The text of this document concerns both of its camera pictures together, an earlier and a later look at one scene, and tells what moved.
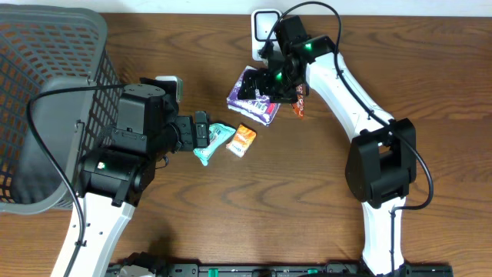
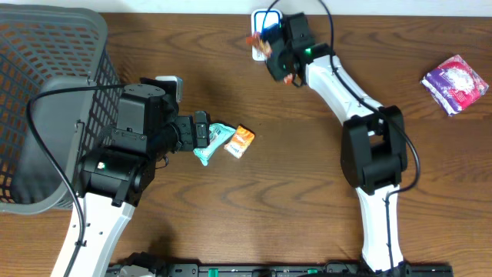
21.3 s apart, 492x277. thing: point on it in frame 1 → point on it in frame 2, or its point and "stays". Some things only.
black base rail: x=283 y=270 stays
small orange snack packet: x=241 y=140 stays
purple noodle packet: x=260 y=109 → x=454 y=85
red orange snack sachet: x=298 y=107 → x=263 y=49
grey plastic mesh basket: x=42 y=48 stays
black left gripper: x=200 y=128 stays
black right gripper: x=264 y=74 → x=277 y=73
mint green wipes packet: x=218 y=133 stays
